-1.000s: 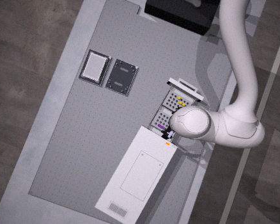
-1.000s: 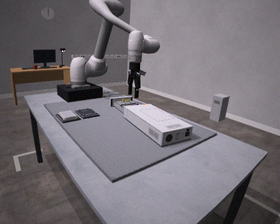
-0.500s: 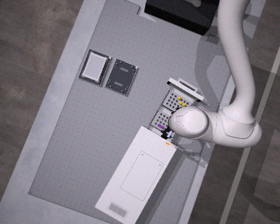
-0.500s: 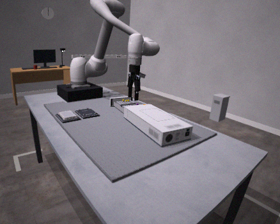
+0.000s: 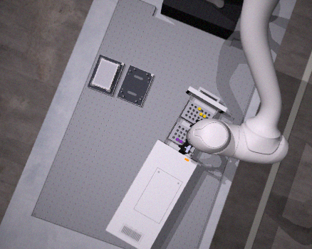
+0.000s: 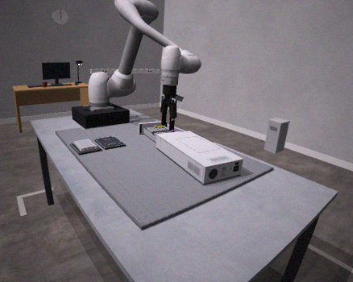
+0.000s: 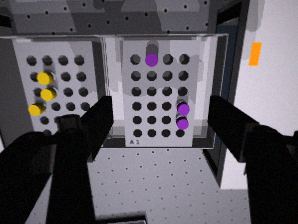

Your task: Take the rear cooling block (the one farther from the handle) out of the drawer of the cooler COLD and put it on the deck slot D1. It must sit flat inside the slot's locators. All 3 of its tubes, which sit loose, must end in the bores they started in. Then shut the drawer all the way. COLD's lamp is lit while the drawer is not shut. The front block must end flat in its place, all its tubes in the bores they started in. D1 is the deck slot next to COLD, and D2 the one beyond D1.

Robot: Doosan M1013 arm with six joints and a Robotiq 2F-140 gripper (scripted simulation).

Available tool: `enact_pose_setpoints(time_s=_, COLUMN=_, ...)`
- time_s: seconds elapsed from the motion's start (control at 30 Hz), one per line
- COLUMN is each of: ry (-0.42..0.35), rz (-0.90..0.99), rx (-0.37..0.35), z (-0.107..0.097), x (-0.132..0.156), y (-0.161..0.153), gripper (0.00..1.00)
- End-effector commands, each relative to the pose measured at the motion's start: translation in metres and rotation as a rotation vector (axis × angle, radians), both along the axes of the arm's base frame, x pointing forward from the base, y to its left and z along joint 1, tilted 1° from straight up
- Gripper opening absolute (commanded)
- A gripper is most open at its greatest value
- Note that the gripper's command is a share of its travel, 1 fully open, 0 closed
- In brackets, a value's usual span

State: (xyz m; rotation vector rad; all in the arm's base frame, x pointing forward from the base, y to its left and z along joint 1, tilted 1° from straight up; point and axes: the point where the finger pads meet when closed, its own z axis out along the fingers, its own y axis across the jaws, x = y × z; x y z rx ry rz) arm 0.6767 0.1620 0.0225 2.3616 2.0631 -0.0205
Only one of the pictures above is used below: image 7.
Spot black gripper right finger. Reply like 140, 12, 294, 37
207, 95, 298, 224

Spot grey perforated block with holes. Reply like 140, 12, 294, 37
13, 41, 106, 136
120, 40, 201, 147

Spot grey base plate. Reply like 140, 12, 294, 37
0, 0, 251, 224

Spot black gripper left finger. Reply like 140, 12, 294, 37
0, 96, 114, 224

